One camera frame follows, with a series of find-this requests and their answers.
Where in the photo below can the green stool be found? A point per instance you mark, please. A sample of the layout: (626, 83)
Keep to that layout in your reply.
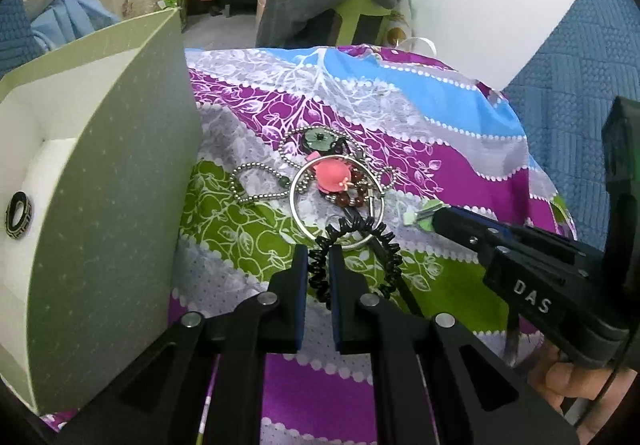
(357, 7)

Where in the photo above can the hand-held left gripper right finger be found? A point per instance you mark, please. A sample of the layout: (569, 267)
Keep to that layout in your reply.
(336, 300)

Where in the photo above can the pale green cardboard box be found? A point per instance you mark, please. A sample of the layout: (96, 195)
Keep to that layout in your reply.
(110, 205)

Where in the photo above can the colourful floral cloth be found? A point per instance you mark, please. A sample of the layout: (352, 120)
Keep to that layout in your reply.
(410, 125)

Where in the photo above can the white ribbon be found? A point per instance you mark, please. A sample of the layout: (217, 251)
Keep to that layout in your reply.
(417, 44)

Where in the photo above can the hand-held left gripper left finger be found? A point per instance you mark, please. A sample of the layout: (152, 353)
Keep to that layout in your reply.
(300, 297)

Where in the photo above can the green disc earring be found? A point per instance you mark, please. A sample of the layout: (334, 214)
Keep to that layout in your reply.
(417, 220)

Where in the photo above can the person's right hand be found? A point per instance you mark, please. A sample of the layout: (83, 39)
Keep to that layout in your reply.
(575, 387)

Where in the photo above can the black patterned bangle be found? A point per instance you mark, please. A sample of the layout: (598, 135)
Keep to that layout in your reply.
(19, 217)

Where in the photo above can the thin silver bangle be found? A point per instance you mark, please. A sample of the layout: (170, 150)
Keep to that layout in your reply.
(295, 210)

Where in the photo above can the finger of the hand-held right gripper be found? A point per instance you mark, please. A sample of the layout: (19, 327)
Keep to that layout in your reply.
(462, 232)
(525, 236)

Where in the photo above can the pink flower hair clip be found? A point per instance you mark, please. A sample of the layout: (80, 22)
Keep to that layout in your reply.
(330, 172)

